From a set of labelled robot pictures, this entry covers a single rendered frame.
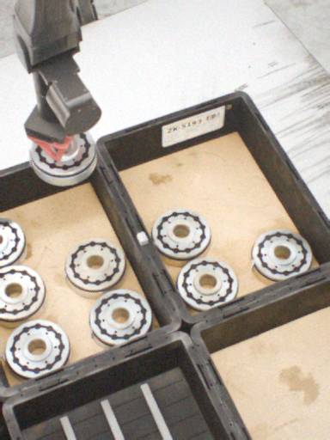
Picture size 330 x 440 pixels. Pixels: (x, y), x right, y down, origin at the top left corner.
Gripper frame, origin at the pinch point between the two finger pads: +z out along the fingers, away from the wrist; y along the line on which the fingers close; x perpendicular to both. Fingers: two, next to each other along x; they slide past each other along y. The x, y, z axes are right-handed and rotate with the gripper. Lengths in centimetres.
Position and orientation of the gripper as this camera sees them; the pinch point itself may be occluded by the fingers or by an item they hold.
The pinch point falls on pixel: (62, 144)
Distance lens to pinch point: 142.4
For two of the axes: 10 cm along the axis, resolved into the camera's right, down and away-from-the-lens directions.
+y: 3.8, -7.9, 4.9
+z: -0.1, 5.2, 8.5
